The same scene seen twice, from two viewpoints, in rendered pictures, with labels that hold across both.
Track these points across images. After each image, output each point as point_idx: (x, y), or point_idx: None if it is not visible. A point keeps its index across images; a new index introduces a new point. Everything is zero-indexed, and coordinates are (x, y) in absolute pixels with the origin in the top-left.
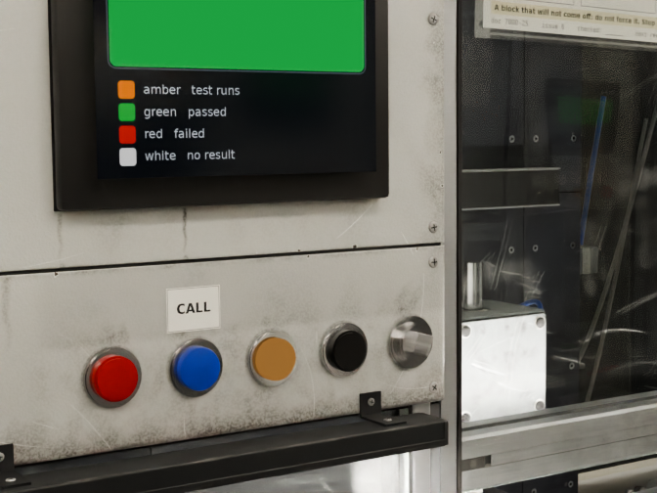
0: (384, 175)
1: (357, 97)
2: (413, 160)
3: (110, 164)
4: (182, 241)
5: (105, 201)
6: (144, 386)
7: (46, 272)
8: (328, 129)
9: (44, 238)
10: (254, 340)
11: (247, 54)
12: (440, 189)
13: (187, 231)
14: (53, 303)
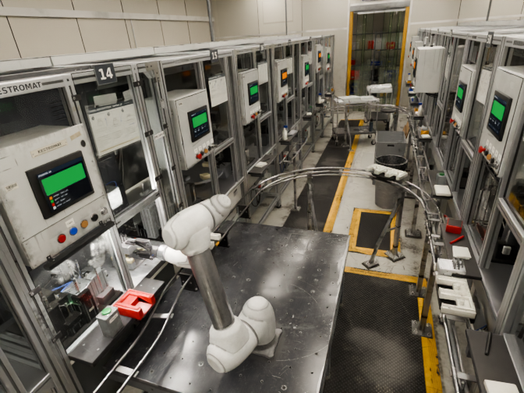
0: (93, 189)
1: (86, 181)
2: (96, 184)
3: (52, 210)
4: (65, 214)
5: (52, 214)
6: (66, 237)
7: (46, 228)
8: (83, 188)
9: (44, 224)
10: (80, 222)
11: (67, 183)
12: (101, 186)
13: (65, 212)
14: (48, 232)
